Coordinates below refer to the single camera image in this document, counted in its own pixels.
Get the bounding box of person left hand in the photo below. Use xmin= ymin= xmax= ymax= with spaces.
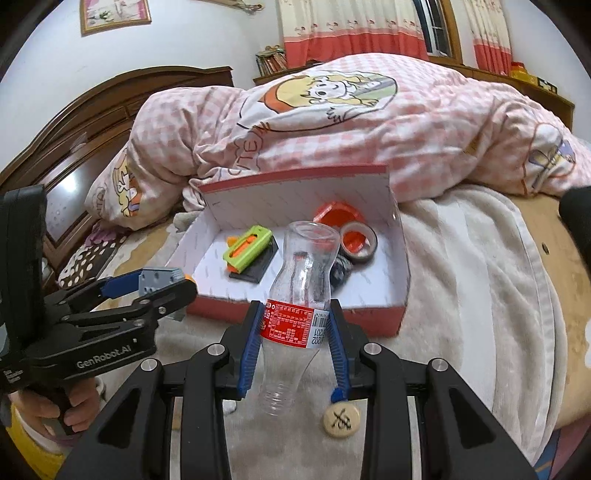
xmin=9 ymin=378 xmax=100 ymax=439

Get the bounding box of framed wall picture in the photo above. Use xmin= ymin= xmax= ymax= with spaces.
xmin=79 ymin=0 xmax=151 ymax=36

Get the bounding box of red cardboard box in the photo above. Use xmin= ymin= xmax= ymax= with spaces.
xmin=167 ymin=165 xmax=410 ymax=337

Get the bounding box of black clothing pile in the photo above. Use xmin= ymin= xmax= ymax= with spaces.
xmin=559 ymin=186 xmax=591 ymax=268

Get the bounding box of pink checkered quilt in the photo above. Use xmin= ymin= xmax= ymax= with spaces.
xmin=85 ymin=53 xmax=590 ymax=230

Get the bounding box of dark patterned fabric beanbag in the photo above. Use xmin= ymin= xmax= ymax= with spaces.
xmin=329 ymin=254 xmax=353 ymax=292

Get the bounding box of brown wooden headboard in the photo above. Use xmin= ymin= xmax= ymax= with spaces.
xmin=1 ymin=66 xmax=233 ymax=272

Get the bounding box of dotted brown bed sheet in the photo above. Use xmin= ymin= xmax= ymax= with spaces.
xmin=57 ymin=221 xmax=128 ymax=289

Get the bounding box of red white curtain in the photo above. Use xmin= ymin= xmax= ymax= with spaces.
xmin=279 ymin=0 xmax=428 ymax=68

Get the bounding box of black metal tray piece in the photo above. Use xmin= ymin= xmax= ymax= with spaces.
xmin=228 ymin=238 xmax=279 ymax=284

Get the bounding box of black tape roll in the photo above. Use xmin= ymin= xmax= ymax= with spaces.
xmin=341 ymin=221 xmax=378 ymax=264

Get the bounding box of round wooden chess piece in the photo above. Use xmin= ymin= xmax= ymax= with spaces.
xmin=322 ymin=401 xmax=362 ymax=439

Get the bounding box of clear plastic bottle red label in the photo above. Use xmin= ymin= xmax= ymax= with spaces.
xmin=259 ymin=221 xmax=341 ymax=416

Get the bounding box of grey white towel blanket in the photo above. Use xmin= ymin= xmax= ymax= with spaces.
xmin=98 ymin=184 xmax=569 ymax=480

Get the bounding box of green orange toy cutter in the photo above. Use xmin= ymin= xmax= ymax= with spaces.
xmin=222 ymin=225 xmax=273 ymax=274

